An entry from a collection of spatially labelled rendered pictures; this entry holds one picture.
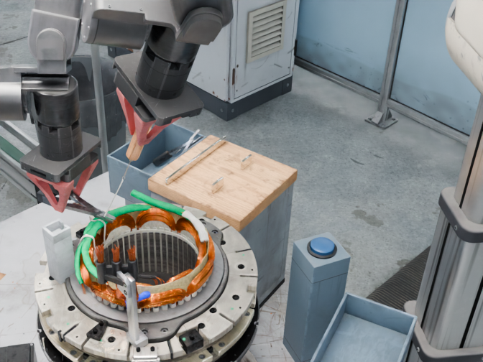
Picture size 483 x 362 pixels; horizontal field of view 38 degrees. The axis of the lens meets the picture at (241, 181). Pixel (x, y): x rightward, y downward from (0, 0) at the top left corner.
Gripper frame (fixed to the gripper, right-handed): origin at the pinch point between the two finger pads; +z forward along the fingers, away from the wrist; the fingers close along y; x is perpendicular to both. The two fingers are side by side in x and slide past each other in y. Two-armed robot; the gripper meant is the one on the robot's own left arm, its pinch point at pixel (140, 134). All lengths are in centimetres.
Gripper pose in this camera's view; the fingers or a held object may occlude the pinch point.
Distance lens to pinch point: 88.4
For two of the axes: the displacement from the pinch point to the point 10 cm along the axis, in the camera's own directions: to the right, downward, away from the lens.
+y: 5.8, 7.3, -3.6
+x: 7.5, -2.9, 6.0
